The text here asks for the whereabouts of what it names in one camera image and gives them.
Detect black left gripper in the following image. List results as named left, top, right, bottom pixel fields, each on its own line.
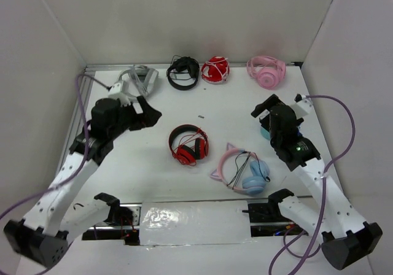
left=110, top=95, right=162, bottom=139

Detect red black headphones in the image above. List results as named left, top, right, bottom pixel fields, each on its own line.
left=168, top=124, right=209, bottom=166

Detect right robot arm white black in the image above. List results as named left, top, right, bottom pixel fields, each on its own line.
left=251, top=94, right=383, bottom=274

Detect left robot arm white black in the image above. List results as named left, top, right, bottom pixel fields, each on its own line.
left=4, top=96, right=162, bottom=269

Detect teal cat-ear headphones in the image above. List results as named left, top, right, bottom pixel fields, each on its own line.
left=259, top=114, right=304, bottom=142

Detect grey white headphones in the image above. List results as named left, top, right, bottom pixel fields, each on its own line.
left=118, top=64, right=159, bottom=97

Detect pink blue cat-ear headphones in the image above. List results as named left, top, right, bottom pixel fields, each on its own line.
left=209, top=142, right=271, bottom=196

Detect red white folded headphones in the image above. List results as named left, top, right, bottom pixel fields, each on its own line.
left=201, top=56, right=230, bottom=84

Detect white glossy cover sheet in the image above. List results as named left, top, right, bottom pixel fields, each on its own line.
left=139, top=200, right=251, bottom=246

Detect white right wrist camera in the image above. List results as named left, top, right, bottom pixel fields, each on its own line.
left=290, top=94, right=314, bottom=118

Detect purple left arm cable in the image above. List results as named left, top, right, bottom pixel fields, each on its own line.
left=0, top=74, right=111, bottom=220

